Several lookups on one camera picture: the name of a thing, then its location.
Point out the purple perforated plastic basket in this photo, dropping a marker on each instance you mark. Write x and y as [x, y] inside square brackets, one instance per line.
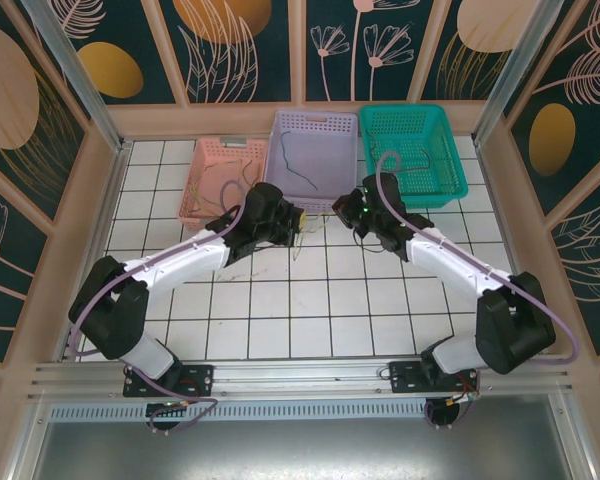
[330, 160]

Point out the pink perforated plastic basket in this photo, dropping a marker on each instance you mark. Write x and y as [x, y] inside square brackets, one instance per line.
[215, 180]

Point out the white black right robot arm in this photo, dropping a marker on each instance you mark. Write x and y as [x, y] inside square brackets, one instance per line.
[455, 260]

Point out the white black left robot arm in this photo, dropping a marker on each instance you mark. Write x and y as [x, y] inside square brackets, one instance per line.
[180, 262]

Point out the green mesh plastic basket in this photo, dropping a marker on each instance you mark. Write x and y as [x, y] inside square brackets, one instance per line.
[430, 130]

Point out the small circuit board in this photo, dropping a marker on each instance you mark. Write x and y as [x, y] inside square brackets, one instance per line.
[167, 409]

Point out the brushed metal front plate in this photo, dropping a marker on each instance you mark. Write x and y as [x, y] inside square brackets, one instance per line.
[300, 450]

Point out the aluminium mounting rail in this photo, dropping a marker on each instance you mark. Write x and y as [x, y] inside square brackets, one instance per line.
[300, 375]

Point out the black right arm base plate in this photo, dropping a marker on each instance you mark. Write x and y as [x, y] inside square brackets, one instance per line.
[405, 377]

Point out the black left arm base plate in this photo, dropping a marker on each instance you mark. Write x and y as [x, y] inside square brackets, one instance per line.
[195, 377]

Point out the aluminium frame post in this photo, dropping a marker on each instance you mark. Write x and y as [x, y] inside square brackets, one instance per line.
[515, 75]
[85, 85]

